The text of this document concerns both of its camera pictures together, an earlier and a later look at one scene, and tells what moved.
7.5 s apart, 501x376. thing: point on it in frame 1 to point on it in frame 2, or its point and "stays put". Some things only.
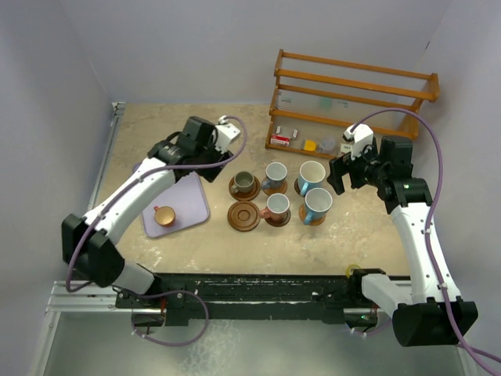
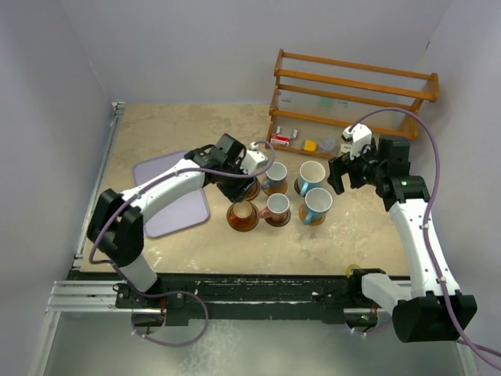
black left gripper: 208,174 to 237,192
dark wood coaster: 297,189 stays put
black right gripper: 340,166 stays put
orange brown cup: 164,215 to 243,215
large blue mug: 318,201 stays put
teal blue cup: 276,174 stays put
